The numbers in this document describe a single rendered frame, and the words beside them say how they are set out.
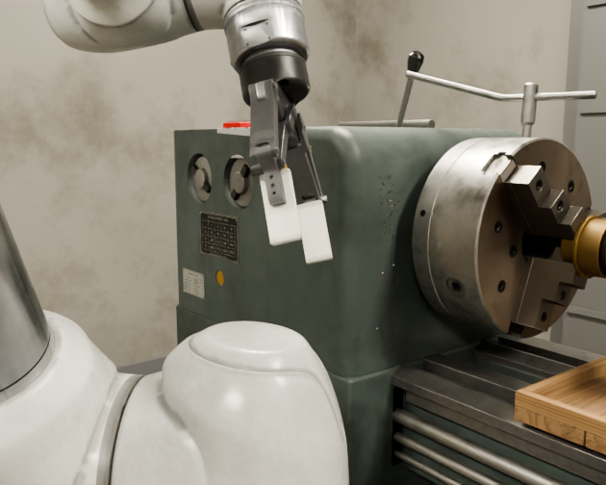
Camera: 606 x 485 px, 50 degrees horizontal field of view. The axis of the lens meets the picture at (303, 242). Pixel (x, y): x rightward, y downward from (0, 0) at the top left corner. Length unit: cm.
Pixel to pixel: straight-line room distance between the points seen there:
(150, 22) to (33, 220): 241
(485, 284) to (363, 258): 19
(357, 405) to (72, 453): 60
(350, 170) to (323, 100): 297
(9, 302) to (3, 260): 3
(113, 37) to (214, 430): 46
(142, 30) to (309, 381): 43
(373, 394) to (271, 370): 58
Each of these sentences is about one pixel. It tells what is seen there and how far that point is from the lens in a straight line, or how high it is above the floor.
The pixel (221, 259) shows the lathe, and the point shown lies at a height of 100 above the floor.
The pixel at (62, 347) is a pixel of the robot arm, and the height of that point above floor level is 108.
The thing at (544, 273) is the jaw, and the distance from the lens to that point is 103.
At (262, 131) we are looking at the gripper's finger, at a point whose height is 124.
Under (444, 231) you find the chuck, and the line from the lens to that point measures 98.
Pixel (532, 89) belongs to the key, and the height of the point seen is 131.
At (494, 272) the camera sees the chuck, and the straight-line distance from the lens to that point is 99.
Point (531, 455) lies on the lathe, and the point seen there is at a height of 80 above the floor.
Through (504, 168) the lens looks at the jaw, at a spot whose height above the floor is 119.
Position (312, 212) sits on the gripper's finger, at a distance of 74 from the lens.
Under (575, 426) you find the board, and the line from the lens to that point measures 89.
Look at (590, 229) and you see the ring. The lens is 100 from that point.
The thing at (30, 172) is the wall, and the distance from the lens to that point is 310.
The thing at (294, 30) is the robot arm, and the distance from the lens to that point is 72.
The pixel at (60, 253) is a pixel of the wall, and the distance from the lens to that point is 317.
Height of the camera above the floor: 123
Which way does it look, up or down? 9 degrees down
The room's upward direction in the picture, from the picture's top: straight up
